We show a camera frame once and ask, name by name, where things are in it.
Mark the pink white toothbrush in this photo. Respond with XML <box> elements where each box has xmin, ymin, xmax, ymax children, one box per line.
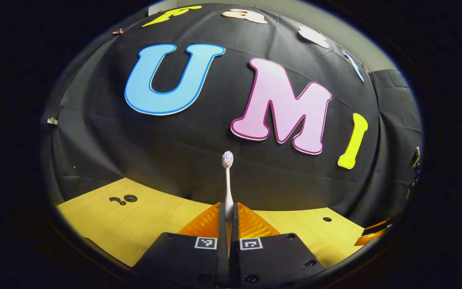
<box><xmin>222</xmin><ymin>151</ymin><xmax>234</xmax><ymax>219</ymax></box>

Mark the wooden desktop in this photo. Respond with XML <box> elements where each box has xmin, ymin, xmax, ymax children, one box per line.
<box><xmin>57</xmin><ymin>177</ymin><xmax>366</xmax><ymax>269</ymax></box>

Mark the black backdrop cloth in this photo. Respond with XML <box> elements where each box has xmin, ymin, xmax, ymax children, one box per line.
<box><xmin>41</xmin><ymin>3</ymin><xmax>424</xmax><ymax>225</ymax></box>

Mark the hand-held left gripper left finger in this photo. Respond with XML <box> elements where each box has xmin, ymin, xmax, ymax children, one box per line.
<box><xmin>133</xmin><ymin>201</ymin><xmax>227</xmax><ymax>289</ymax></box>

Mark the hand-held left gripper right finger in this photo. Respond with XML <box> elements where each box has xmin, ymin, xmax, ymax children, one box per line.
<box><xmin>231</xmin><ymin>202</ymin><xmax>328</xmax><ymax>289</ymax></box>

